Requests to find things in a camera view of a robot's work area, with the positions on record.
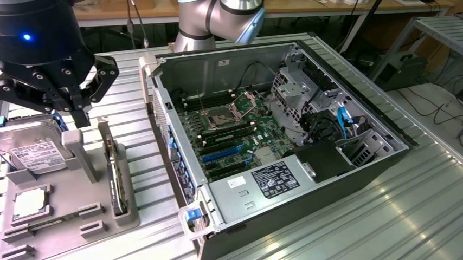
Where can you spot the metal slat shelf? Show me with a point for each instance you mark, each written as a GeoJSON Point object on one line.
{"type": "Point", "coordinates": [444, 27]}

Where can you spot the silver disk bay cage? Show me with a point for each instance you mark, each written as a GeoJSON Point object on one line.
{"type": "Point", "coordinates": [289, 92]}

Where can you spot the silver vented bracket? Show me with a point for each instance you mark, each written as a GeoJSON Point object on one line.
{"type": "Point", "coordinates": [361, 155]}

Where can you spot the thin locking lever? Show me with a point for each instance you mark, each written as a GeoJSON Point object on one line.
{"type": "Point", "coordinates": [201, 100]}

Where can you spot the grey parts rack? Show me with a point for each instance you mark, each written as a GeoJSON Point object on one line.
{"type": "Point", "coordinates": [68, 189]}

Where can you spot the blue case latch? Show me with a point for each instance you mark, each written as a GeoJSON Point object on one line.
{"type": "Point", "coordinates": [192, 214]}

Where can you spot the blue disk caddy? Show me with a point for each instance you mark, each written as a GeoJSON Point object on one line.
{"type": "Point", "coordinates": [58, 120]}

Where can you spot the open black PC case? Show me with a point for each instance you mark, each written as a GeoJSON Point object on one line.
{"type": "Point", "coordinates": [325, 211]}

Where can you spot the green RAM stick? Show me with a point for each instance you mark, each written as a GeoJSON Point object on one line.
{"type": "Point", "coordinates": [50, 223]}

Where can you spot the black RAM stick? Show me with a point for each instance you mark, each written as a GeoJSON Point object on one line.
{"type": "Point", "coordinates": [227, 131]}
{"type": "Point", "coordinates": [231, 138]}

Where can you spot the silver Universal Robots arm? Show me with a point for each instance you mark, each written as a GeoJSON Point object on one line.
{"type": "Point", "coordinates": [195, 24]}

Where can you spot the long blue expansion slot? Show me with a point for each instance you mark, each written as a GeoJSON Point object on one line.
{"type": "Point", "coordinates": [220, 153]}

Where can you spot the CPU with silver lid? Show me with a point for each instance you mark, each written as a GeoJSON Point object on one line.
{"type": "Point", "coordinates": [30, 201]}

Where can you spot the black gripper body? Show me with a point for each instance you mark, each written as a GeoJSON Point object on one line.
{"type": "Point", "coordinates": [38, 40]}

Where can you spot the metal socket cover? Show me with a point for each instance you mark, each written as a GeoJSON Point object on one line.
{"type": "Point", "coordinates": [245, 101]}

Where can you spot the green motherboard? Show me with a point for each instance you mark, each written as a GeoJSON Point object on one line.
{"type": "Point", "coordinates": [264, 127]}

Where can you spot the black plastic shroud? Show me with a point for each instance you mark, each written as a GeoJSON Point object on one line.
{"type": "Point", "coordinates": [317, 159]}

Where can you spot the black box device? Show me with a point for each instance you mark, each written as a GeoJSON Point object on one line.
{"type": "Point", "coordinates": [404, 70]}

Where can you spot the CPU socket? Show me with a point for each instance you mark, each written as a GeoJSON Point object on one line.
{"type": "Point", "coordinates": [219, 117]}

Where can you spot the silver motherboard heatsink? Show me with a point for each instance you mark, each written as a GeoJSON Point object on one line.
{"type": "Point", "coordinates": [269, 155]}

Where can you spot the gpu graphics card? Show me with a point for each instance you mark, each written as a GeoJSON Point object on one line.
{"type": "Point", "coordinates": [116, 173]}

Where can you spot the wooden desk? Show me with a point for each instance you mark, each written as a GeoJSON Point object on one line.
{"type": "Point", "coordinates": [325, 6]}

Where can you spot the silver hard disk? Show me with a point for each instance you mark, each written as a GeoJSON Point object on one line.
{"type": "Point", "coordinates": [32, 151]}

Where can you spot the silver power supply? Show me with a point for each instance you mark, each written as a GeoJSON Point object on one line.
{"type": "Point", "coordinates": [235, 200]}

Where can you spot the black expansion slot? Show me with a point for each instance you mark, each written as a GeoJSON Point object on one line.
{"type": "Point", "coordinates": [227, 166]}
{"type": "Point", "coordinates": [231, 173]}

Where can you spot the empty black RAM slot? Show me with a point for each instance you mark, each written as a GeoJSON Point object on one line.
{"type": "Point", "coordinates": [209, 104]}
{"type": "Point", "coordinates": [207, 98]}

